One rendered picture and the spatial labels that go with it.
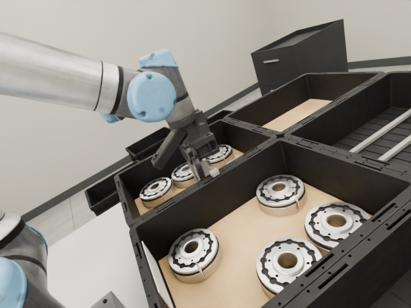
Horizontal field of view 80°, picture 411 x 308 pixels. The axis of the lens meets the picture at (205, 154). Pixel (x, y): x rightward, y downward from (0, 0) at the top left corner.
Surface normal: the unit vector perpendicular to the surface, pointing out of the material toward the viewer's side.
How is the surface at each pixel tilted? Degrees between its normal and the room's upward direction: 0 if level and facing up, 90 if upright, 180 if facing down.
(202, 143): 90
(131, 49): 90
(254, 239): 0
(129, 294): 0
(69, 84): 100
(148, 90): 90
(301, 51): 90
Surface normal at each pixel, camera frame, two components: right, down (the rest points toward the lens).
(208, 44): 0.51, 0.22
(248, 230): -0.34, -0.84
